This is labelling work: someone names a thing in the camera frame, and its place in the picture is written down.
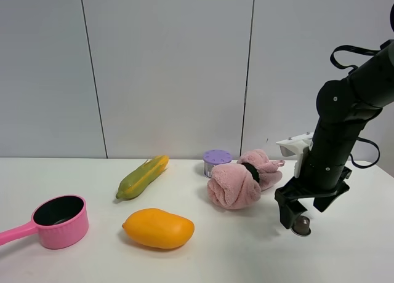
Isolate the pink toy saucepan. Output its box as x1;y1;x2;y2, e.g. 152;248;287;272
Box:
1;195;89;250

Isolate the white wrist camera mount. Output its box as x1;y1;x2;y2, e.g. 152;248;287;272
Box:
276;132;314;178

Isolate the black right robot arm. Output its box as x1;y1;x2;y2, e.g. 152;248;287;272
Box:
275;40;393;229

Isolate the brown coffee capsule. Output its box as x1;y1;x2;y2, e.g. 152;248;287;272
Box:
291;215;312;237

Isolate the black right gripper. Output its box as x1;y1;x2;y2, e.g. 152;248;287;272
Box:
275;148;352;229

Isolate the orange toy mango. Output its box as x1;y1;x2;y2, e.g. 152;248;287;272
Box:
122;208;195;250

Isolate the purple lidded small can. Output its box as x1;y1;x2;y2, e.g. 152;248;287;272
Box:
203;149;232;178

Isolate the green yellow toy corn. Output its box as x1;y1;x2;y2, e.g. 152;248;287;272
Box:
115;155;169;200

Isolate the pink rolled towel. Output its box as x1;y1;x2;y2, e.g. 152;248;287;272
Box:
207;149;285;210

